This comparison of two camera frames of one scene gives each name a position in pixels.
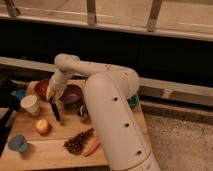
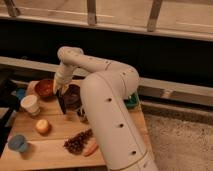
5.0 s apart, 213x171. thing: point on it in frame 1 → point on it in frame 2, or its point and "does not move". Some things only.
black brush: x=55 y=108 → x=61 y=101
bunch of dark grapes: x=76 y=143 does not move
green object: x=134 y=100 does not move
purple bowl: x=71 y=96 does not move
